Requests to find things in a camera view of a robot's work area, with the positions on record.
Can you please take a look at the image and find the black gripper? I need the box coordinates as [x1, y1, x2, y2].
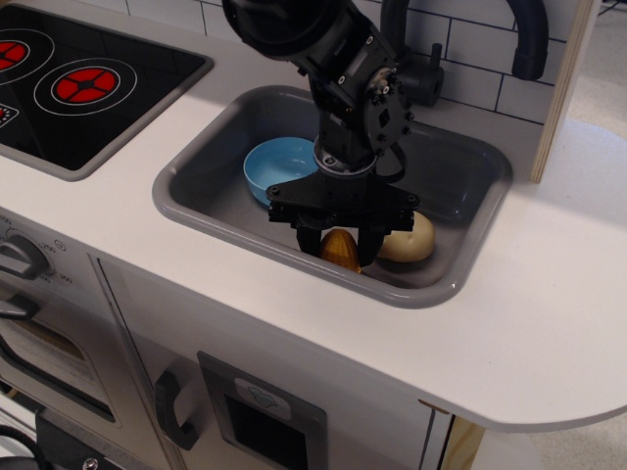
[266, 170, 419, 267]

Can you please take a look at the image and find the yellow toy corn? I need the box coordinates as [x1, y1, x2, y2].
[319, 228, 362, 273]

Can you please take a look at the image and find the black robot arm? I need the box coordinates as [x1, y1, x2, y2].
[222, 1, 419, 265]

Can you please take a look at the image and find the blue plastic bowl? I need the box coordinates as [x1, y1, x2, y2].
[243, 137, 317, 207]

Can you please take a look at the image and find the grey toy sink basin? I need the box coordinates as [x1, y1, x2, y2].
[153, 85, 512, 308]

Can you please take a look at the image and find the beige toy potato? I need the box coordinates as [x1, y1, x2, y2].
[377, 211, 436, 262]

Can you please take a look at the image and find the black toy faucet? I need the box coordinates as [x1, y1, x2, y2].
[379, 0, 549, 107]

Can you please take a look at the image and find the grey dispenser panel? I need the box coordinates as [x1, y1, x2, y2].
[197, 352, 329, 470]

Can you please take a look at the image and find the wooden side panel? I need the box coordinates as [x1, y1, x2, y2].
[529, 0, 601, 184]

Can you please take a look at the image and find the black toy stove top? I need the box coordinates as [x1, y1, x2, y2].
[1, 4, 214, 181]

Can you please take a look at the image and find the grey oven knob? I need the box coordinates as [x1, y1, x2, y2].
[1, 235, 50, 280]

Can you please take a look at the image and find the black cabinet door handle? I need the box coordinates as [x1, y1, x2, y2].
[154, 370, 200, 451]

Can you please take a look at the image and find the grey oven door handle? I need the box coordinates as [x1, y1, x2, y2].
[0, 290, 40, 321]

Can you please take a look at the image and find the black cable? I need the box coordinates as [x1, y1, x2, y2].
[0, 425, 45, 470]

